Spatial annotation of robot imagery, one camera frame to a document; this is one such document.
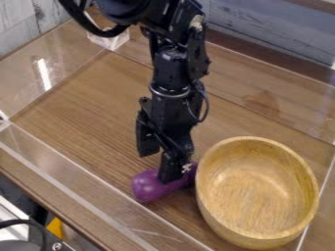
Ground clear acrylic tray wall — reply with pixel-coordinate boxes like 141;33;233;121
0;23;335;251

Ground purple toy eggplant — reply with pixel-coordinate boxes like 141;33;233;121
130;163;197;203

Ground brown wooden bowl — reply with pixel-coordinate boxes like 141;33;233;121
194;136;318;250

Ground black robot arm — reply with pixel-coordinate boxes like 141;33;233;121
58;0;210;183

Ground black cable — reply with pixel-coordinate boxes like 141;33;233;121
0;219;46;251

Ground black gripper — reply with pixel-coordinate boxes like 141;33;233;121
136;82;209;183

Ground clear acrylic corner bracket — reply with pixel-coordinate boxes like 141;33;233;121
84;12;129;51

